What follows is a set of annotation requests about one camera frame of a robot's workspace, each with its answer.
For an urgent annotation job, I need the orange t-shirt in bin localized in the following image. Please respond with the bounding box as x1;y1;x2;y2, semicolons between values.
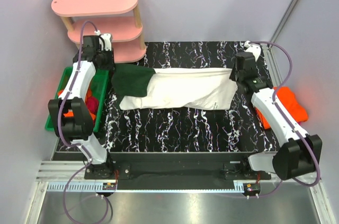
57;89;96;123

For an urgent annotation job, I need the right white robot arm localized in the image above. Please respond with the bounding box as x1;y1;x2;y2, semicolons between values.
230;52;323;181

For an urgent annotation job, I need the white and green t-shirt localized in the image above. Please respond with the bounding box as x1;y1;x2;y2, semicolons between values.
112;64;237;110

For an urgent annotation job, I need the pink three-tier wooden shelf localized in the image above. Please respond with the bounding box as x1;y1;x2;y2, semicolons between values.
51;0;146;63

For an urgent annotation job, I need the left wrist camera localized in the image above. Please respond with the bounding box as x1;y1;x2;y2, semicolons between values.
94;30;112;51

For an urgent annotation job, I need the aluminium corner frame post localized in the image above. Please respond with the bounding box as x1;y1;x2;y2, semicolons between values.
266;0;317;49

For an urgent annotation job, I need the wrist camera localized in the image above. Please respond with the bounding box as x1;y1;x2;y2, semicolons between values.
244;41;262;61
94;30;112;51

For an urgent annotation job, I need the magenta t-shirt in bin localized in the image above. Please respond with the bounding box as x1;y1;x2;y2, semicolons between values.
85;96;99;114

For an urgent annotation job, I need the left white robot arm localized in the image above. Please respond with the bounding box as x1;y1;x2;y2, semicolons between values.
48;32;114;165

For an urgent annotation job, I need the orange folded t-shirt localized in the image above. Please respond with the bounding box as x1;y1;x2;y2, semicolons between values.
258;86;309;129

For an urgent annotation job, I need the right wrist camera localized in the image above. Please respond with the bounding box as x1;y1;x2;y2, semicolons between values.
244;41;262;61

